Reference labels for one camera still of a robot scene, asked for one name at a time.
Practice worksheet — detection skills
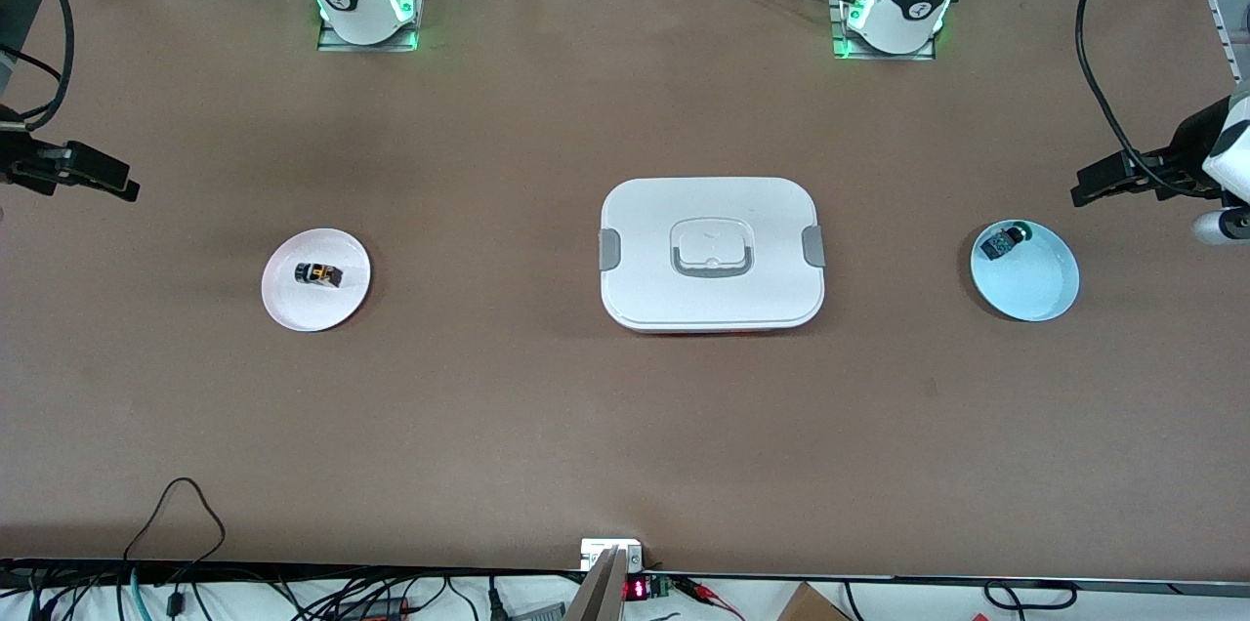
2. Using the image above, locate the white box with grey latches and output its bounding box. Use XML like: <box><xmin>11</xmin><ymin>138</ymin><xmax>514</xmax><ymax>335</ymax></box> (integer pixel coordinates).
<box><xmin>599</xmin><ymin>176</ymin><xmax>827</xmax><ymax>336</ymax></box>

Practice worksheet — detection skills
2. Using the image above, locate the light blue round plate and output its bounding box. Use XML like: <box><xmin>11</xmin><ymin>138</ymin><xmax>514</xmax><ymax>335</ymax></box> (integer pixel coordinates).
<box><xmin>970</xmin><ymin>220</ymin><xmax>1081</xmax><ymax>322</ymax></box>

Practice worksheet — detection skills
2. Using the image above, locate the pale pink round plate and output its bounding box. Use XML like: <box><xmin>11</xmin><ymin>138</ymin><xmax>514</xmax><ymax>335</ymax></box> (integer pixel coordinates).
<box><xmin>261</xmin><ymin>228</ymin><xmax>373</xmax><ymax>333</ymax></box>

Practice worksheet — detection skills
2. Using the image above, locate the black power adapter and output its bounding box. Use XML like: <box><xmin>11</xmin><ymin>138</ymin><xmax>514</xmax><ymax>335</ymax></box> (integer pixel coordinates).
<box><xmin>336</xmin><ymin>595</ymin><xmax>412</xmax><ymax>621</ymax></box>

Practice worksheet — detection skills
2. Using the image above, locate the brown cardboard piece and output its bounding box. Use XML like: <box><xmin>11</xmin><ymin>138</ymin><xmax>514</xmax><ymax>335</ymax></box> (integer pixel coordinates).
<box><xmin>777</xmin><ymin>582</ymin><xmax>853</xmax><ymax>621</ymax></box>

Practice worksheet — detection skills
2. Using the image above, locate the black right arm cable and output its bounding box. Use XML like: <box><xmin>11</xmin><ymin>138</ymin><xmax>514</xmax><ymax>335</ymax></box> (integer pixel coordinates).
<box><xmin>0</xmin><ymin>0</ymin><xmax>77</xmax><ymax>132</ymax></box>

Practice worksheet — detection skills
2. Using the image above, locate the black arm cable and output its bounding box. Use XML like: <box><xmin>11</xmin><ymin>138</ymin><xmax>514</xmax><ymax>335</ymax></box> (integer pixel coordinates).
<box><xmin>0</xmin><ymin>0</ymin><xmax>77</xmax><ymax>132</ymax></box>
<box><xmin>1074</xmin><ymin>0</ymin><xmax>1188</xmax><ymax>198</ymax></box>

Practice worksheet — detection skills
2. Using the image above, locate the blue switch with green button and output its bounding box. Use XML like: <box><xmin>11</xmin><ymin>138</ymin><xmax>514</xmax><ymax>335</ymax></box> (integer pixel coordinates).
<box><xmin>979</xmin><ymin>223</ymin><xmax>1034</xmax><ymax>262</ymax></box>

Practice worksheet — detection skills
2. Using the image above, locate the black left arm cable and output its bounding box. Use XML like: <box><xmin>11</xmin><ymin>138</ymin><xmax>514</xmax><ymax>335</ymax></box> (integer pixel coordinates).
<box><xmin>1074</xmin><ymin>0</ymin><xmax>1188</xmax><ymax>198</ymax></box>

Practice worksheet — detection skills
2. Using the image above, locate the aluminium frame profile with slots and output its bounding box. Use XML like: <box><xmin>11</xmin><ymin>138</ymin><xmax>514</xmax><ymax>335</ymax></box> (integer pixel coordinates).
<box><xmin>1169</xmin><ymin>0</ymin><xmax>1250</xmax><ymax>85</ymax></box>

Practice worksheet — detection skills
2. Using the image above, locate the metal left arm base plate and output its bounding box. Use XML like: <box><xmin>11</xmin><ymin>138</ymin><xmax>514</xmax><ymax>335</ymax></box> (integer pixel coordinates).
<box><xmin>828</xmin><ymin>0</ymin><xmax>938</xmax><ymax>62</ymax></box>

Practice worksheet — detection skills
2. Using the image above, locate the thin black looped cable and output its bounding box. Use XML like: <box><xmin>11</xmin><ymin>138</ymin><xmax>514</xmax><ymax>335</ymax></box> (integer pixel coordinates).
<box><xmin>121</xmin><ymin>476</ymin><xmax>228</xmax><ymax>595</ymax></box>

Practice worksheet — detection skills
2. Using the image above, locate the black coiled cable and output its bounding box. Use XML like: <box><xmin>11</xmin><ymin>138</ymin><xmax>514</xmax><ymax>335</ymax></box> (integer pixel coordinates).
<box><xmin>983</xmin><ymin>579</ymin><xmax>1079</xmax><ymax>615</ymax></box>

